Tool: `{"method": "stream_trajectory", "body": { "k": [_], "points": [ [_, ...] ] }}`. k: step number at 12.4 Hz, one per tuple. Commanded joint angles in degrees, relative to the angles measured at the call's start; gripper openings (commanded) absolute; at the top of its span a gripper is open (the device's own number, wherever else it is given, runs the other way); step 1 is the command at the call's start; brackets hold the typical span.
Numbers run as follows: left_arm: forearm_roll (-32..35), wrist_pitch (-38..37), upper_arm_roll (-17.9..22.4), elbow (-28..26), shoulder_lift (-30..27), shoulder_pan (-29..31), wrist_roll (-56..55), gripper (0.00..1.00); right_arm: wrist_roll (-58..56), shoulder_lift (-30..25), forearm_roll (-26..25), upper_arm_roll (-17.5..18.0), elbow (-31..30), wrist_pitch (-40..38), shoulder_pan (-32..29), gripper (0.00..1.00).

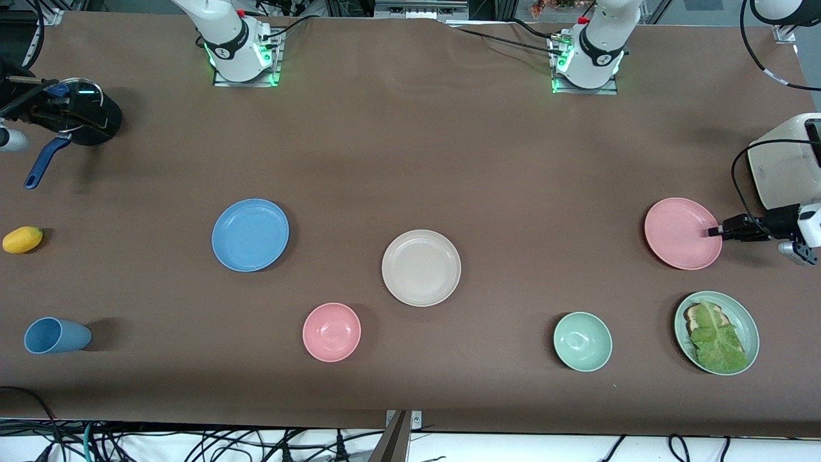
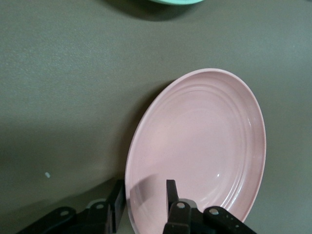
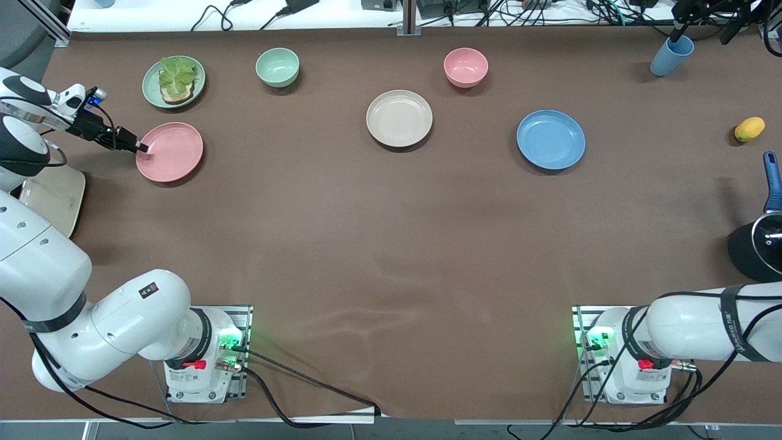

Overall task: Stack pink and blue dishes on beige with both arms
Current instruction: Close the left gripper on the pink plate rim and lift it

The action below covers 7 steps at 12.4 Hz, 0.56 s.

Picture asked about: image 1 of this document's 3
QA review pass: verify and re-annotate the pink plate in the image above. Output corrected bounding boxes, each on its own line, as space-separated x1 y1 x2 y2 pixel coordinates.
645 198 724 270

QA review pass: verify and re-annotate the blue plate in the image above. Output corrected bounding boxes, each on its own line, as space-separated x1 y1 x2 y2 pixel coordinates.
212 198 291 273

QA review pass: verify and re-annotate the cream white toaster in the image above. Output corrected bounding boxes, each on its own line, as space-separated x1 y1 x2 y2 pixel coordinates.
747 113 821 212

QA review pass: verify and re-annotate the green plate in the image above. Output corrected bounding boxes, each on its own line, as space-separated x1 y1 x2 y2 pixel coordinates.
673 291 761 376

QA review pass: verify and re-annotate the toasted bread slice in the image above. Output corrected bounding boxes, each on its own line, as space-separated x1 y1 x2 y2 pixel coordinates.
683 303 732 336

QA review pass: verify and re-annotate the green lettuce leaf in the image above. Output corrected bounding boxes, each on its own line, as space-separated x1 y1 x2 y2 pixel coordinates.
688 300 751 375

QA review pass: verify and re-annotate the yellow lemon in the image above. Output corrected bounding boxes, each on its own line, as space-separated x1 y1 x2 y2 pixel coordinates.
2 226 44 255

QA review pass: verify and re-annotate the green bowl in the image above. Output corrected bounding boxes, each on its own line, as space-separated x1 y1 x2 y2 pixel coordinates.
553 311 613 373

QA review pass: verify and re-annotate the blue cup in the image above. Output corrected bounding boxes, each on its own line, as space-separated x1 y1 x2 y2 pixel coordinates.
24 316 92 355

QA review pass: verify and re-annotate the orange leafy decoration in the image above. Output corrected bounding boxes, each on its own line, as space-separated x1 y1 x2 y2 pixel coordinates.
529 0 597 17

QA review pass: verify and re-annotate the beige plate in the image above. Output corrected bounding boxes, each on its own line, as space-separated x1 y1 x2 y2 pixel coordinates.
382 229 462 307

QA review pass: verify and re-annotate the pink bowl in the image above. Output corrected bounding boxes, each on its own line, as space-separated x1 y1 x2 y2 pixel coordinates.
302 302 362 363

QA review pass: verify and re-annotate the brown table cover sheet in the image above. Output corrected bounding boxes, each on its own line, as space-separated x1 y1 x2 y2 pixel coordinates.
0 12 821 437

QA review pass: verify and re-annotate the black pot with blue handle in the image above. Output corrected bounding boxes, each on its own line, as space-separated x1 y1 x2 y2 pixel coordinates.
55 77 105 133

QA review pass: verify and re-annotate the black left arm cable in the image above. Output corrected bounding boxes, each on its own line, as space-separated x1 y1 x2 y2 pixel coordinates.
731 0 821 225

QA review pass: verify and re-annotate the black pan with blue handle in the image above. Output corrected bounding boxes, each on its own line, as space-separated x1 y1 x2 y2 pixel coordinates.
24 77 123 190

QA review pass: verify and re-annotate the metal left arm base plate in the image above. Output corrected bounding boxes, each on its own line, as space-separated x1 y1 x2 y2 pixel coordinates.
550 32 620 96

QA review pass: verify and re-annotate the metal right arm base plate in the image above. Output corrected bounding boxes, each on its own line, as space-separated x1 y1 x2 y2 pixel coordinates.
212 26 283 88

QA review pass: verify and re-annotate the black cable on table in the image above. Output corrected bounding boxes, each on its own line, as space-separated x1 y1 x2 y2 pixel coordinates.
449 24 565 58

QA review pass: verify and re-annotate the aluminium frame rail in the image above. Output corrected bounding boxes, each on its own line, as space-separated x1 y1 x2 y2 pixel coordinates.
374 0 471 20

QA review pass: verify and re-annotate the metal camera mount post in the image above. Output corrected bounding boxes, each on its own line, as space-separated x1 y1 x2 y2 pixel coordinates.
369 409 424 462

